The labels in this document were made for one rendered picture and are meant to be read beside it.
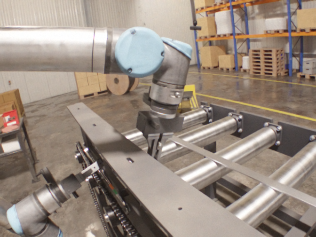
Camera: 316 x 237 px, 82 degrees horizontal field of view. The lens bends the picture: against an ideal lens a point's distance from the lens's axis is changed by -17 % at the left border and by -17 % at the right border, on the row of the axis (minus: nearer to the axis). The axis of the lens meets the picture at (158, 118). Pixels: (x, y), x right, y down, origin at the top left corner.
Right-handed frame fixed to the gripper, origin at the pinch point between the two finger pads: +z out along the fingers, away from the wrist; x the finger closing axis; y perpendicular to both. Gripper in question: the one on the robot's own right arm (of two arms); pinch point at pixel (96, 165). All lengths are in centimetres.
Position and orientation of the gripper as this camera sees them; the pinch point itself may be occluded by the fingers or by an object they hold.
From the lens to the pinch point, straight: 74.5
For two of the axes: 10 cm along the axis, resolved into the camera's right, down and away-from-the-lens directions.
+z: 7.3, -5.0, 4.6
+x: 3.8, -2.7, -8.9
